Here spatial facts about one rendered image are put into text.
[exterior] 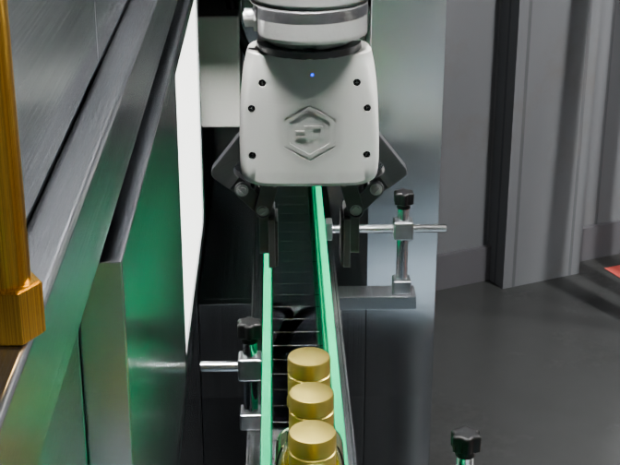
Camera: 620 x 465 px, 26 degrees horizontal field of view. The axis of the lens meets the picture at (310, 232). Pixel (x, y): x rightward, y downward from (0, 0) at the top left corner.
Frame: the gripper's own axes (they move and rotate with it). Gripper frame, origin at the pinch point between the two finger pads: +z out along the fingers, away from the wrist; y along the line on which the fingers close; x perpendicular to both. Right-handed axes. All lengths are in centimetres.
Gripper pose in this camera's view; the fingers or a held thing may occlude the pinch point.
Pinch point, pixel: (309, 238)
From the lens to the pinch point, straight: 102.2
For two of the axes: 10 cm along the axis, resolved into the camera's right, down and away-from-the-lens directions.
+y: 10.0, -0.1, 0.2
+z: 0.0, 9.3, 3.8
